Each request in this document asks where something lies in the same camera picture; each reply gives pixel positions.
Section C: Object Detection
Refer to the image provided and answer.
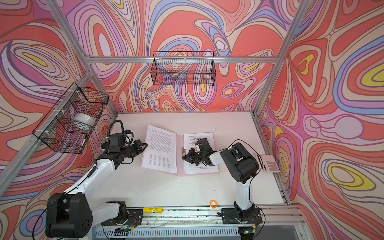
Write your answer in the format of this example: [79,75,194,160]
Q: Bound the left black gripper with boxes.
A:
[119,139,148,160]

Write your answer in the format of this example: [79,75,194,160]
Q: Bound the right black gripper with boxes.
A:
[183,148,206,166]

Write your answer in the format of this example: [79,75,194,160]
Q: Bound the printed paper sheet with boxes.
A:
[142,125,177,174]
[183,133,219,175]

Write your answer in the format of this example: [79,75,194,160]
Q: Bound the pink folder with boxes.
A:
[141,131,221,177]

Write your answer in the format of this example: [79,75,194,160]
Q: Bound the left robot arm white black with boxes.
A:
[45,133,148,239]

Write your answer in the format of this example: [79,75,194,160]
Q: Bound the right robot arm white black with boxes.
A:
[182,138,263,226]

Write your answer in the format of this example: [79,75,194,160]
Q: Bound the white tape roll in basket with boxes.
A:
[72,113,96,132]

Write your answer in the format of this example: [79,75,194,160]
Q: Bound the yellow label block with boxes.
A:
[143,207,163,214]

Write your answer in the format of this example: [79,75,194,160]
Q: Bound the black wire basket left wall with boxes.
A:
[33,83,109,154]

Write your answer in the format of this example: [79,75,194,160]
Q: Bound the black wire basket wall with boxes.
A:
[33,83,109,154]
[151,51,216,86]

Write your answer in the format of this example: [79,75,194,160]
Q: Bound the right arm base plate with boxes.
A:
[218,207,263,226]

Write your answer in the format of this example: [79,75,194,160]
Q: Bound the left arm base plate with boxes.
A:
[101,209,143,227]

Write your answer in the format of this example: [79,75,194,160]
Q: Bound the black wire basket back wall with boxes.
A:
[151,51,216,86]

